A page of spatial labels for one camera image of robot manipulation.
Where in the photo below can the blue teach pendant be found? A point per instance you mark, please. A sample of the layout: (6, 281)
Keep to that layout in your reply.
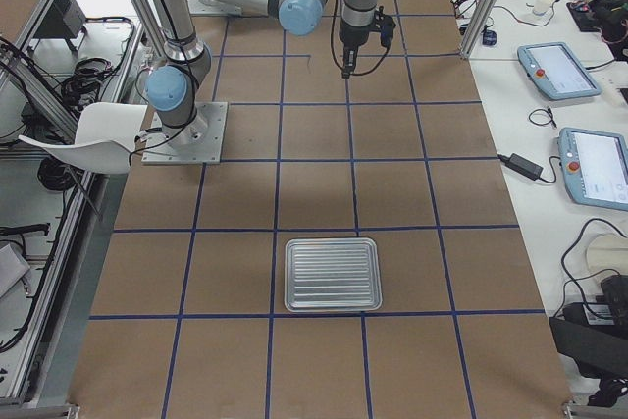
(556, 72)
(594, 167)

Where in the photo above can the ribbed metal tray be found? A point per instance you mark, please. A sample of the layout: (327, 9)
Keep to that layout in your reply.
(339, 274)

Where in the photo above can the black power adapter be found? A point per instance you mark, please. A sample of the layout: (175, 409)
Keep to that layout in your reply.
(521, 166)

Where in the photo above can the white plastic chair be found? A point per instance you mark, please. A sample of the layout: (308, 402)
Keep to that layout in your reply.
(104, 138)

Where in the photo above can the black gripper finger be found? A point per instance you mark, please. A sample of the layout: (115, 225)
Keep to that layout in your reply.
(349, 58)

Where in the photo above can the lower blue teach pendant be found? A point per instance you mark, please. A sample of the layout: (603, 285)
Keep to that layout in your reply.
(594, 167)

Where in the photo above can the upper blue teach pendant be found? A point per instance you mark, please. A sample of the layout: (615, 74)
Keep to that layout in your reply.
(556, 72)

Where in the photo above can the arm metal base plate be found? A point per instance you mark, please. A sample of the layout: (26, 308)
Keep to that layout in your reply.
(200, 142)

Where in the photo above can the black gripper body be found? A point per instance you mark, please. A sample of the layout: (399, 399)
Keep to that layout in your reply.
(352, 37)

